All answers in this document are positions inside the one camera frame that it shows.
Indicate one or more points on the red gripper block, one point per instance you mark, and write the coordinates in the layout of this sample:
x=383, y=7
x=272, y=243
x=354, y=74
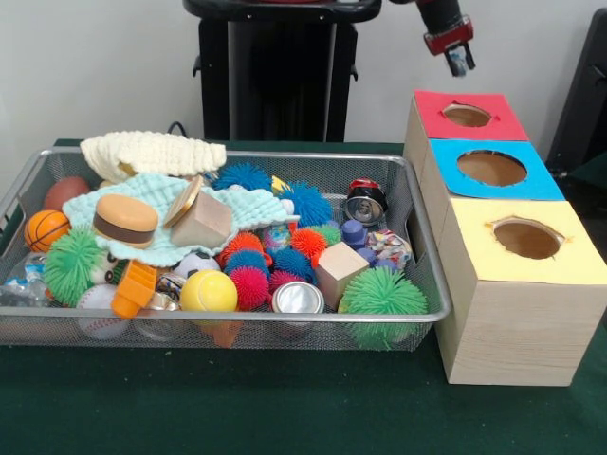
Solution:
x=448, y=38

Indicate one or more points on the crushed red soda can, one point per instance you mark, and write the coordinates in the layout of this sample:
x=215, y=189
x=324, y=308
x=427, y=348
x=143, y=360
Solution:
x=365, y=204

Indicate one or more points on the cream waffle cloth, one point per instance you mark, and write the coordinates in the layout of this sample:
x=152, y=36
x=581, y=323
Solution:
x=156, y=154

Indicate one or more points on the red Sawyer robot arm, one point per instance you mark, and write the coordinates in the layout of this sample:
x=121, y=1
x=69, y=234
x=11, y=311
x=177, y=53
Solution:
x=441, y=12

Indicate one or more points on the wooden box with three holes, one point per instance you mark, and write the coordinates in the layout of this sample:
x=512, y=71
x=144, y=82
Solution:
x=517, y=332

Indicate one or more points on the black chair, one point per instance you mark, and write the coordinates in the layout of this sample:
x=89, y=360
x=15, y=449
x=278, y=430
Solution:
x=583, y=95

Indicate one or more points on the crumpled printed paper ball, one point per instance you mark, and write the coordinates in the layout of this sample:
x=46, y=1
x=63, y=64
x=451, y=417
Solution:
x=391, y=245

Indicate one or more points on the large green spiky ball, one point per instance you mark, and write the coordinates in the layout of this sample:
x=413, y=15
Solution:
x=384, y=294

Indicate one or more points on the plain wooden block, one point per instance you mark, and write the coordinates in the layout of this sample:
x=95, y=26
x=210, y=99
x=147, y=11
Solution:
x=205, y=223

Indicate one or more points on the yellow ball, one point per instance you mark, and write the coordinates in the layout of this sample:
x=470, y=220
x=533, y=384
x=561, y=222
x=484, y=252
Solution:
x=208, y=291

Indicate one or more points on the light teal waffle cloth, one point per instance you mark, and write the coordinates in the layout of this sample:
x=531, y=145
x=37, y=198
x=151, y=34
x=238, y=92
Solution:
x=142, y=189

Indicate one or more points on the toy hamburger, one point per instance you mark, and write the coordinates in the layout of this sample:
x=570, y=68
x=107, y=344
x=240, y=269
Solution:
x=125, y=222

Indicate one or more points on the dark green tablecloth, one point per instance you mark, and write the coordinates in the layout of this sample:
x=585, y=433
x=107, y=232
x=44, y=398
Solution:
x=284, y=403

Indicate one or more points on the orange plastic toy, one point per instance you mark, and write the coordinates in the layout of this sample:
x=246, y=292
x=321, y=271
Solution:
x=134, y=290

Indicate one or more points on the small brown football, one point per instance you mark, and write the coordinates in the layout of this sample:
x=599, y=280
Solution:
x=67, y=193

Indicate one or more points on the small orange basketball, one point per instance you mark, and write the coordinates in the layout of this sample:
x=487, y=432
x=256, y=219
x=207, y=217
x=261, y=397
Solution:
x=46, y=231

